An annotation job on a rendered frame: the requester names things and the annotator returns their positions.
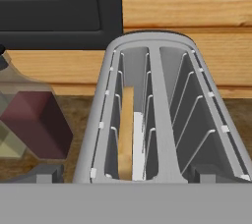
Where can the bread slice with tan crust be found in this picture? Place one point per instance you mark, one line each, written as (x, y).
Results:
(126, 136)

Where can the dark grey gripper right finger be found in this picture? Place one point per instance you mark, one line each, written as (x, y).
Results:
(207, 172)

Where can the black microwave oven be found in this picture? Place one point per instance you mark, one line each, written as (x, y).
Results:
(65, 8)

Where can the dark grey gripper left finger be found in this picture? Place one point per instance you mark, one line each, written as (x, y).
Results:
(49, 173)

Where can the glass bottle with dark red liquid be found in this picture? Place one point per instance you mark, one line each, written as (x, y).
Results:
(36, 120)

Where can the silver two-slot toaster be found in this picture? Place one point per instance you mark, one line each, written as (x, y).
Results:
(162, 110)

